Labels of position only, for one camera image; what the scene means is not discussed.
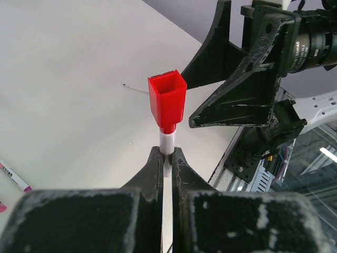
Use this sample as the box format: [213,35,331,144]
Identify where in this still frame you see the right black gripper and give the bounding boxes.
[181,1,301,128]

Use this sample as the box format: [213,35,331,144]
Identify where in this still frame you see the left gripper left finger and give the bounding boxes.
[1,147,162,252]

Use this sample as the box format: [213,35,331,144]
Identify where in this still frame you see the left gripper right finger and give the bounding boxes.
[172,148,333,252]

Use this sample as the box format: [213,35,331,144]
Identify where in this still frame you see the red cap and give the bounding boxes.
[148,70,187,134]

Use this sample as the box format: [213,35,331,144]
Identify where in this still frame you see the white fineliner pen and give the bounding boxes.
[160,132,175,178]
[122,83,148,94]

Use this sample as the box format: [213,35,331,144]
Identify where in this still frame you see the thin white red-tip pen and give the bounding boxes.
[0,160,33,192]

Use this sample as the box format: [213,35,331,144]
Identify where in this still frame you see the red gel pen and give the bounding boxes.
[0,202,7,213]

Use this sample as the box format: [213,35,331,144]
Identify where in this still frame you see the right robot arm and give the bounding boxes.
[182,1,336,157]

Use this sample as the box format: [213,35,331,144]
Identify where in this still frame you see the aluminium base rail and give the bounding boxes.
[207,86,290,192]

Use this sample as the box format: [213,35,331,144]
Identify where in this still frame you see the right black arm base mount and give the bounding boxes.
[225,140,266,183]

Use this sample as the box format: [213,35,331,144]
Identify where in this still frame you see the blue cable duct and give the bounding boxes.
[246,164,275,193]

